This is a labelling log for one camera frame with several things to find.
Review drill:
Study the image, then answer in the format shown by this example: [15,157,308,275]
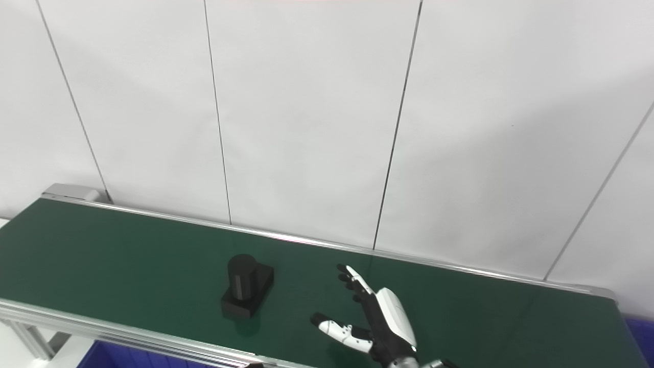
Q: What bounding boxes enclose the black cylinder-on-block part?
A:
[221,254,275,319]

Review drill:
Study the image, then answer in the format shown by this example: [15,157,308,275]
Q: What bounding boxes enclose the aluminium conveyor leg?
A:
[3,318,72,361]

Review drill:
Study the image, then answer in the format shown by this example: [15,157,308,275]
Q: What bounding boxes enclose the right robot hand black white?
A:
[310,264,419,366]

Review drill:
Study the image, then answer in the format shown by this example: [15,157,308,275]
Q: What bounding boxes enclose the green conveyor belt aluminium frame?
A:
[0,183,654,368]

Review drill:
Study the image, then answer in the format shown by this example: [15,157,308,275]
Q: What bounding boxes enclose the blue plastic bin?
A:
[77,339,210,368]
[624,316,654,368]

